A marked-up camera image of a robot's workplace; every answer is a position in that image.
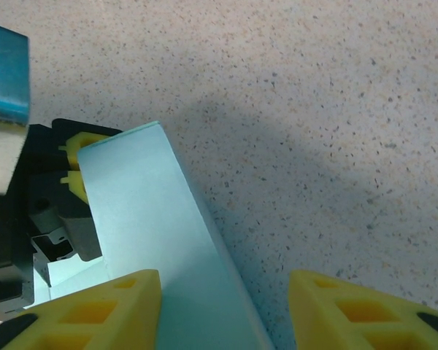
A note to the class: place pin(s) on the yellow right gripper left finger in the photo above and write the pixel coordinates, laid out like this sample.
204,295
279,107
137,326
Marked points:
131,321

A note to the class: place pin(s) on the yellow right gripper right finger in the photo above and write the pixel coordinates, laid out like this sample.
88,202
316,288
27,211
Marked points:
314,313

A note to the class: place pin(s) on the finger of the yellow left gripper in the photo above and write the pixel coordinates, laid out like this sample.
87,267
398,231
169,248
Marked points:
76,146
76,184

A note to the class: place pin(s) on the light blue paper box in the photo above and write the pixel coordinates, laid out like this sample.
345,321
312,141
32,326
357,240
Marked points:
142,204

